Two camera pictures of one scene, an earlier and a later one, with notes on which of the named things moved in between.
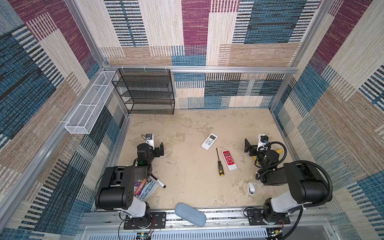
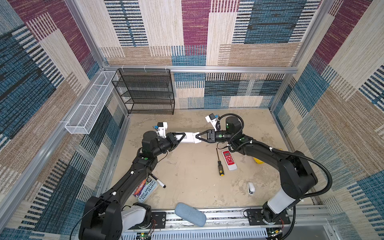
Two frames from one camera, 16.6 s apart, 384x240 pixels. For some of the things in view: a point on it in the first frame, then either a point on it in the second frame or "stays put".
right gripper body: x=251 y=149 -> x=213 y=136
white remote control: x=209 y=141 -> x=190 y=137
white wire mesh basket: x=83 y=119 stays put
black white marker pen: x=159 y=181 stays put
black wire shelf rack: x=146 y=91 stays put
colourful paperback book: x=143 y=188 stays put
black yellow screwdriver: x=220 y=167 stays put
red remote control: x=229 y=160 stays put
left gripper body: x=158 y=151 -> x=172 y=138
